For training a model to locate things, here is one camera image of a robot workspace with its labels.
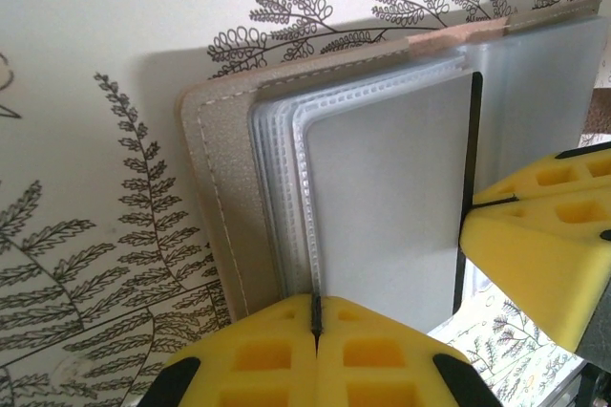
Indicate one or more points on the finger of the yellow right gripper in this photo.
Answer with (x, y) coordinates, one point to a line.
(534, 259)
(563, 177)

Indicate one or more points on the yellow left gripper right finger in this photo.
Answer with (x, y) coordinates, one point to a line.
(382, 369)

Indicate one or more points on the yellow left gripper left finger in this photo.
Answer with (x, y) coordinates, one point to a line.
(267, 364)

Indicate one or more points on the beige card holder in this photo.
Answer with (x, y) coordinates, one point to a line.
(219, 177)

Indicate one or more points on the floral print tablecloth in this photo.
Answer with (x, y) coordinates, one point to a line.
(95, 92)

